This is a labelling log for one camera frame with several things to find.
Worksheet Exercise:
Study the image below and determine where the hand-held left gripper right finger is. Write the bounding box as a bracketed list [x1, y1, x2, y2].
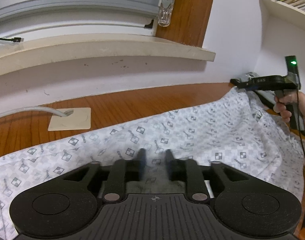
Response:
[165, 149, 250, 202]

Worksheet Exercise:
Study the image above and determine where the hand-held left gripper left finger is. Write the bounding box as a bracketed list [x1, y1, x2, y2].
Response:
[64, 149, 147, 202]

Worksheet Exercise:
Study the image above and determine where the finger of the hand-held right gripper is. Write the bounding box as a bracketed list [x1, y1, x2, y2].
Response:
[230, 78, 253, 87]
[235, 85, 258, 93]

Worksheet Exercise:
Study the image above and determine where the white checker print garment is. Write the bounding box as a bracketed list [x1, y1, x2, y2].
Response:
[0, 86, 305, 240]

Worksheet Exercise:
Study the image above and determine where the grey printed sweatshirt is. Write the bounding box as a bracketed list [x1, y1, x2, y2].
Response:
[239, 71, 278, 109]

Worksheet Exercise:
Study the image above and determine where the white power strip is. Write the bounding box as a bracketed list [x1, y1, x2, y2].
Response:
[48, 107, 92, 132]

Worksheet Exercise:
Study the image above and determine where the beige window sill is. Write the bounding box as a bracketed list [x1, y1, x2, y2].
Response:
[0, 33, 216, 79]

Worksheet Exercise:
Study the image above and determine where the white window blind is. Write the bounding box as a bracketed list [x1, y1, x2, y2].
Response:
[0, 0, 168, 46]

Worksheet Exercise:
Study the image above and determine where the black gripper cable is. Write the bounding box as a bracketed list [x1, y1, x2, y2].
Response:
[295, 90, 305, 230]

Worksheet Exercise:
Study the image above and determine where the wooden window frame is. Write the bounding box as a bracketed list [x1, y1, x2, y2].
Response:
[155, 0, 218, 48]

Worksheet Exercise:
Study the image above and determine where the clear blind cord clip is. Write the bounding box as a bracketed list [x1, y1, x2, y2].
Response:
[157, 0, 179, 27]

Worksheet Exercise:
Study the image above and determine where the white cable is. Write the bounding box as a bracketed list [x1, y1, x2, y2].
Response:
[0, 106, 74, 121]

